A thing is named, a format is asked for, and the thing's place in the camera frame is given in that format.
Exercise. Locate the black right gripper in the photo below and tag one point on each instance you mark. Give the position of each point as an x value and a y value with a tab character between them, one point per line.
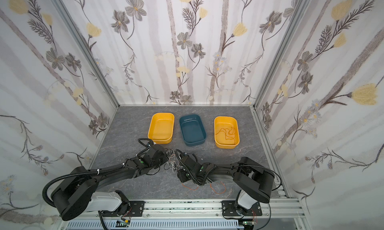
185	165

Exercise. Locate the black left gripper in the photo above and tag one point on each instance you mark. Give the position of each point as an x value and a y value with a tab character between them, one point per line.
160	153

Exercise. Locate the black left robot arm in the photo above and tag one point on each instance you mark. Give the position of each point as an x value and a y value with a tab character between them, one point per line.
78	192

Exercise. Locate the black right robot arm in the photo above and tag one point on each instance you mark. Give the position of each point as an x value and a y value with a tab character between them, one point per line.
256	181

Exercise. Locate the left yellow plastic tray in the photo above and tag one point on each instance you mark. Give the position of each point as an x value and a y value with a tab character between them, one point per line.
162	128

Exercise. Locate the yellow plastic tray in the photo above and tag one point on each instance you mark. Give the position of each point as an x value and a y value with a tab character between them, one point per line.
162	128
226	132

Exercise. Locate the teal plastic tray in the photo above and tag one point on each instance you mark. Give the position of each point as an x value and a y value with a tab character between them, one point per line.
193	131

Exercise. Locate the right yellow plastic tray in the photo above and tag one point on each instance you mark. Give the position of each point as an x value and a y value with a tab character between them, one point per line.
226	132

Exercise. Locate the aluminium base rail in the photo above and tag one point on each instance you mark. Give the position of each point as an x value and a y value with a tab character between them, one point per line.
205	214

